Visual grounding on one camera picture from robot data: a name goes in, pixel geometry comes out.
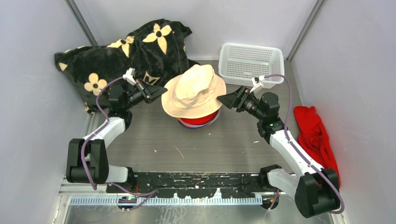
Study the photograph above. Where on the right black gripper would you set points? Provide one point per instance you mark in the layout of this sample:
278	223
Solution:
230	100

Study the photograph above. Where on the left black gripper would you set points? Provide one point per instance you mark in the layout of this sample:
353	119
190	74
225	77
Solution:
149	92

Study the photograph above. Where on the lilac bucket hat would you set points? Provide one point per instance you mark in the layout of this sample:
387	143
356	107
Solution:
204	124

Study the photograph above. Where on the blue bucket hat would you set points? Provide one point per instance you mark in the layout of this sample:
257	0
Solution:
190	126

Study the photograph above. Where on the red bucket hat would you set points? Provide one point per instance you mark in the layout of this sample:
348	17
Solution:
199	120

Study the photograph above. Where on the white plastic basket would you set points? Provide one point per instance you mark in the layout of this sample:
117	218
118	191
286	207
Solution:
239	64

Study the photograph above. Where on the beige bucket hat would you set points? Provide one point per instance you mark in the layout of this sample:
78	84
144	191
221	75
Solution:
194	93

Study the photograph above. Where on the orange bucket hat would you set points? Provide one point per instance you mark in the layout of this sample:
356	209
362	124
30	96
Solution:
180	121

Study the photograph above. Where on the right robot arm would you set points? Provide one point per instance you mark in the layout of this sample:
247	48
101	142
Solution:
315	190

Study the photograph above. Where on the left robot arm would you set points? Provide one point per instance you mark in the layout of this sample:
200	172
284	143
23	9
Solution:
87	160

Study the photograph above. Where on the black blanket with cream flowers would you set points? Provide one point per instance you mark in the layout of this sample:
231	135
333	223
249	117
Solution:
156	50

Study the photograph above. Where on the red cloth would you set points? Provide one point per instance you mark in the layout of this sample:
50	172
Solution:
313	137

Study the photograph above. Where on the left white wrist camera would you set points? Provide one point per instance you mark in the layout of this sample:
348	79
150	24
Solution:
129	76

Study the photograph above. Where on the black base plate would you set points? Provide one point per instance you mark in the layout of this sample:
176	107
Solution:
197	185

